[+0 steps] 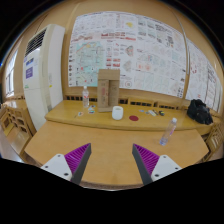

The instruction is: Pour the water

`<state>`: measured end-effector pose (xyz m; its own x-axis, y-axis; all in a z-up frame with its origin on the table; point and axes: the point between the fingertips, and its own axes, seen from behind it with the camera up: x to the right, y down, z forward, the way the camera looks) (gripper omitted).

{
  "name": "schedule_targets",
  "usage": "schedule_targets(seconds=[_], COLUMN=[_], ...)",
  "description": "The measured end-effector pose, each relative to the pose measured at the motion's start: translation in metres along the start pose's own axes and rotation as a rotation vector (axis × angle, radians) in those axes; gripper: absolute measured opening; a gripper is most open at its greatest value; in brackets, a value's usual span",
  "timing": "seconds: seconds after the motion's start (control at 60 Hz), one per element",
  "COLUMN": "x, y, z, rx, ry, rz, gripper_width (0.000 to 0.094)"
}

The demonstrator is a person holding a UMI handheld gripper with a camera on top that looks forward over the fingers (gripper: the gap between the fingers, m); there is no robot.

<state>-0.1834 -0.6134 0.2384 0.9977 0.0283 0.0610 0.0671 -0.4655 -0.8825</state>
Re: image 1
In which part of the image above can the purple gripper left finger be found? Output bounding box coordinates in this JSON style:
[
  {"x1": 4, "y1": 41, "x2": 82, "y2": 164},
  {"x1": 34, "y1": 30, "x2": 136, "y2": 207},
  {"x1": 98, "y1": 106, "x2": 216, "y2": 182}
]
[{"x1": 42, "y1": 143, "x2": 91, "y2": 185}]

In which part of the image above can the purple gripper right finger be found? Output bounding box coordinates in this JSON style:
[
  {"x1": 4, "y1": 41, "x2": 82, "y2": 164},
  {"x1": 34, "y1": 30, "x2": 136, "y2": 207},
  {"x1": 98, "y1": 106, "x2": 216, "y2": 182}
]
[{"x1": 132, "y1": 144, "x2": 181, "y2": 185}]

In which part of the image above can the clear plastic water bottle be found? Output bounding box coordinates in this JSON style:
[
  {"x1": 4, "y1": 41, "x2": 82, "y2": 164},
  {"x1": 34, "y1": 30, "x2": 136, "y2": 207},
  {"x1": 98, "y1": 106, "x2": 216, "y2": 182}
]
[{"x1": 160, "y1": 118, "x2": 177, "y2": 146}]

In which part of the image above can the red label water bottle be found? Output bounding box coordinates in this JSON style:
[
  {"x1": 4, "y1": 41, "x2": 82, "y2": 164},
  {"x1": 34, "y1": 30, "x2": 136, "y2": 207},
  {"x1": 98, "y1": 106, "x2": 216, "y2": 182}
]
[{"x1": 82, "y1": 86, "x2": 89, "y2": 108}]

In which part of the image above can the red round coaster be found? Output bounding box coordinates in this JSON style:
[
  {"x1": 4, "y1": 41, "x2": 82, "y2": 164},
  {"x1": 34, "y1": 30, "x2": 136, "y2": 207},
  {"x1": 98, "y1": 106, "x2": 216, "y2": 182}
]
[{"x1": 129, "y1": 115, "x2": 139, "y2": 121}]

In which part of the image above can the small sticker card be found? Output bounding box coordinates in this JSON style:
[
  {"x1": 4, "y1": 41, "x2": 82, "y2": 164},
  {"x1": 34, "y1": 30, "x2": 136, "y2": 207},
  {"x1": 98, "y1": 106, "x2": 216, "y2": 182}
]
[{"x1": 74, "y1": 112, "x2": 84, "y2": 118}]

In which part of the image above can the small white flat item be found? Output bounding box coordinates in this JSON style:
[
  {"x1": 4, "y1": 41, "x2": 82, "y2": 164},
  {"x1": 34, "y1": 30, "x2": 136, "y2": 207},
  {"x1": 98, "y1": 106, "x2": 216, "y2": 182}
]
[{"x1": 148, "y1": 110, "x2": 157, "y2": 116}]

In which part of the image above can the small blue round item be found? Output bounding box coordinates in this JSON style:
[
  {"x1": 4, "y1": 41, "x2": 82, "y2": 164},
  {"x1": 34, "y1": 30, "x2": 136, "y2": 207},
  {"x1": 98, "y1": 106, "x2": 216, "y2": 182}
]
[{"x1": 88, "y1": 107, "x2": 95, "y2": 114}]

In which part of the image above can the white ceramic cup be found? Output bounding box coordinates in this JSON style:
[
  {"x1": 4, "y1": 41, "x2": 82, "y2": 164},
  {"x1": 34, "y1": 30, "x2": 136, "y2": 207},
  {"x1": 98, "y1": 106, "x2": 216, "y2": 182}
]
[{"x1": 112, "y1": 106, "x2": 123, "y2": 120}]

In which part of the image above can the wooden chair right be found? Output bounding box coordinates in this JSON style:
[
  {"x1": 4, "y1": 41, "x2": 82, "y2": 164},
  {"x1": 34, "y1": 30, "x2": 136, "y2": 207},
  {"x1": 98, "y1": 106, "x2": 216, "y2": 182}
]
[{"x1": 203, "y1": 122, "x2": 224, "y2": 161}]

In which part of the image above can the wooden chair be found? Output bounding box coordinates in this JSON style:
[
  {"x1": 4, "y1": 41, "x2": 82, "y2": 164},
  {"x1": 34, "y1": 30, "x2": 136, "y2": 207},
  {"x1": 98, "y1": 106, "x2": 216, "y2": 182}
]
[
  {"x1": 0, "y1": 100, "x2": 36, "y2": 156},
  {"x1": 203, "y1": 122, "x2": 224, "y2": 161}
]

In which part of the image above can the wooden chair left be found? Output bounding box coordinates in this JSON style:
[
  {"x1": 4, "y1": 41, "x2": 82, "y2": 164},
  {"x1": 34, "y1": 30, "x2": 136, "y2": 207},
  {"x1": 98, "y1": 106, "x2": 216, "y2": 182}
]
[{"x1": 0, "y1": 100, "x2": 36, "y2": 156}]

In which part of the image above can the black bag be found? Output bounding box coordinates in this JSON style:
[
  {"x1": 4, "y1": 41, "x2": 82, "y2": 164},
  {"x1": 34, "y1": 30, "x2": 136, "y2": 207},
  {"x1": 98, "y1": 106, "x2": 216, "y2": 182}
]
[{"x1": 187, "y1": 99, "x2": 213, "y2": 125}]

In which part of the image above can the brown cardboard box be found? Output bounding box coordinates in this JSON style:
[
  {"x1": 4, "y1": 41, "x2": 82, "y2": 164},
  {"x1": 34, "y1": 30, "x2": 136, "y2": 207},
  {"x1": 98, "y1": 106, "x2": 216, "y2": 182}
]
[{"x1": 97, "y1": 69, "x2": 120, "y2": 112}]

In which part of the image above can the white standing air conditioner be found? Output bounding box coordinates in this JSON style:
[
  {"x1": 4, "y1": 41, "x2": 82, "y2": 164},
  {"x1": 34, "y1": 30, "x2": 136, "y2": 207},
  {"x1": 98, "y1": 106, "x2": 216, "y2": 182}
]
[{"x1": 23, "y1": 24, "x2": 65, "y2": 130}]

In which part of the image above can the right wall poster sheet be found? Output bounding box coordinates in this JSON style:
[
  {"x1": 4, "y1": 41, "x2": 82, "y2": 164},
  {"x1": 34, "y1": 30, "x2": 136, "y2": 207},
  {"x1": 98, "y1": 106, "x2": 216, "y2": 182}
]
[{"x1": 185, "y1": 40, "x2": 223, "y2": 112}]

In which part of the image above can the large wall poster sheet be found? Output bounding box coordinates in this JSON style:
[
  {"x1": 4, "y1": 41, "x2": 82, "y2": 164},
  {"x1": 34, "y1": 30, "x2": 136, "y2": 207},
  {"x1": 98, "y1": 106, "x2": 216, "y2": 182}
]
[{"x1": 68, "y1": 11, "x2": 186, "y2": 97}]

